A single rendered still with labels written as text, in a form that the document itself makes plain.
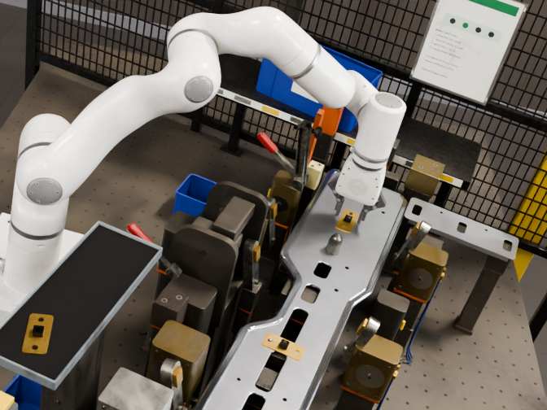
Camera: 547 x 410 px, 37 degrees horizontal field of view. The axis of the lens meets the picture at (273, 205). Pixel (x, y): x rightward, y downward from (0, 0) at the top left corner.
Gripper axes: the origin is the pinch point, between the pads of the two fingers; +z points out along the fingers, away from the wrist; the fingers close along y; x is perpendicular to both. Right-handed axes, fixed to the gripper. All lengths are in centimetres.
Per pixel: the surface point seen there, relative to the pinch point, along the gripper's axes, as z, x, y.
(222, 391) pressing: 3, -63, -6
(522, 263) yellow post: 36, 58, 51
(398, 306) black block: 4.0, -20.8, 18.4
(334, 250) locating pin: 1.7, -14.1, 0.7
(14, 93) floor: 103, 129, -179
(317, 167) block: -3.5, 7.1, -11.7
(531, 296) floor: 103, 132, 73
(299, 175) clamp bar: -5.7, -1.9, -14.2
